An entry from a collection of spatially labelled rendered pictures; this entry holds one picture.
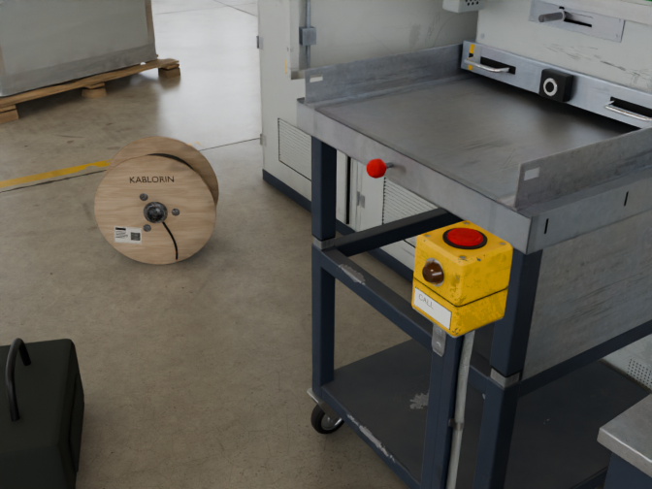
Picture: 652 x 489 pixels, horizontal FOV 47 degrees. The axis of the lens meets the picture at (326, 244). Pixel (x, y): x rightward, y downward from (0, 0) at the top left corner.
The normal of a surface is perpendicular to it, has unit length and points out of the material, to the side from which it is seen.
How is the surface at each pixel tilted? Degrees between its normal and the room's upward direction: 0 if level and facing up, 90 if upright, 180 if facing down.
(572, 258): 90
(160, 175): 90
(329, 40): 90
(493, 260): 88
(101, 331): 0
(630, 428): 0
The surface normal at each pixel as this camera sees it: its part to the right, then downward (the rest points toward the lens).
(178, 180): 0.07, 0.48
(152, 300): 0.00, -0.88
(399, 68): 0.54, 0.40
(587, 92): -0.84, 0.26
